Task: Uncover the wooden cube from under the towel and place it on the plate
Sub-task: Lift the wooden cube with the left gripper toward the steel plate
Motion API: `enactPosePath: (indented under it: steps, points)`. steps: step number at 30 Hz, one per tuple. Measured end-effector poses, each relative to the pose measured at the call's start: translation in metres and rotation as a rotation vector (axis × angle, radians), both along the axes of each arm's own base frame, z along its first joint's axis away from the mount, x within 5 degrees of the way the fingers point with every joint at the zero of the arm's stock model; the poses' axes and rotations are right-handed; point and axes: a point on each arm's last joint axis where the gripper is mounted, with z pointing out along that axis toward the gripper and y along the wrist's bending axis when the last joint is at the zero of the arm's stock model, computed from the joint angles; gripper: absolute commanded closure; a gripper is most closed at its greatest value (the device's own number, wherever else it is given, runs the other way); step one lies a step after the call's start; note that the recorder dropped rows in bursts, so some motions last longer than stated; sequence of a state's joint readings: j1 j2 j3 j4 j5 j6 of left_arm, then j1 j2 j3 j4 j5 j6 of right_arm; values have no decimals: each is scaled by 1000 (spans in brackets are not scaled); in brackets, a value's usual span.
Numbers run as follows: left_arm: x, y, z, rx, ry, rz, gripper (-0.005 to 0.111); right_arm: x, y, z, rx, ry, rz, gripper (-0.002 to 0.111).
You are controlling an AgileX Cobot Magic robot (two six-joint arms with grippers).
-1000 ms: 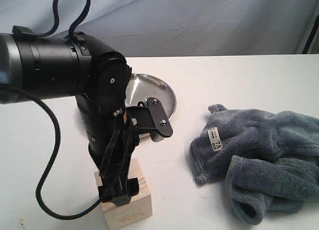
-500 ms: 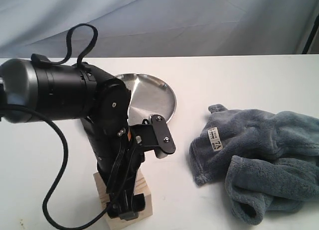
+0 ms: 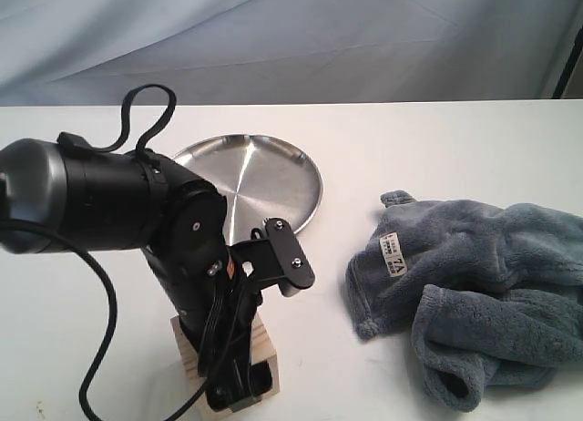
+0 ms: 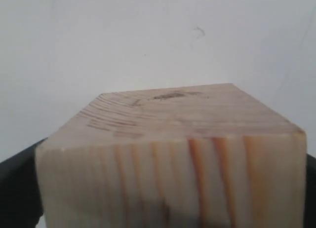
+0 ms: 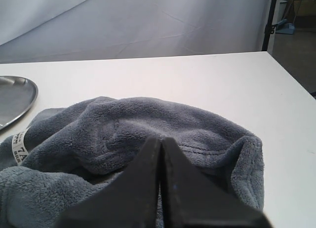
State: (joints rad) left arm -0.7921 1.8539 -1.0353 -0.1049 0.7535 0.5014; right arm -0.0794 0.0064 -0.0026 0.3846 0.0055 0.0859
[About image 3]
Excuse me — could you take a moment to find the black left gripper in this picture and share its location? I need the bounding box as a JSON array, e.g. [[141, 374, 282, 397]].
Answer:
[[143, 245, 273, 411]]

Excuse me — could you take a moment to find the light wooden block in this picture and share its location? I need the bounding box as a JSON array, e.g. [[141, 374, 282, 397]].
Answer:
[[170, 314, 280, 420]]

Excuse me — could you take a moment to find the grey-blue fleece towel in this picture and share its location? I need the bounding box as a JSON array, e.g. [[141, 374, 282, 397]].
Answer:
[[344, 190, 582, 412]]

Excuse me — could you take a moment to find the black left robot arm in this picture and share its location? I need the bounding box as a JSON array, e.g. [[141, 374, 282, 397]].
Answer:
[[1, 133, 273, 411]]

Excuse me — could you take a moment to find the round stainless steel plate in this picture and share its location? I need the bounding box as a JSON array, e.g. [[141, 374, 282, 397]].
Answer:
[[173, 134, 323, 245]]

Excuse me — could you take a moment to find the blue-grey backdrop curtain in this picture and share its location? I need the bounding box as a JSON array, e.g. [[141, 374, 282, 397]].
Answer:
[[1, 0, 582, 106]]

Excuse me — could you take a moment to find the black stand pole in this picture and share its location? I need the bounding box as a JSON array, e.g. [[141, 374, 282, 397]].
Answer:
[[551, 29, 583, 99]]

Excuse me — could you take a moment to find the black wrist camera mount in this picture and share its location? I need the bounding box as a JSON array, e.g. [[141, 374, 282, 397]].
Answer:
[[230, 218, 315, 297]]

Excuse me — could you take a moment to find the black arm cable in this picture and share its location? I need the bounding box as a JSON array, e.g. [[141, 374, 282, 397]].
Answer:
[[0, 84, 215, 421]]

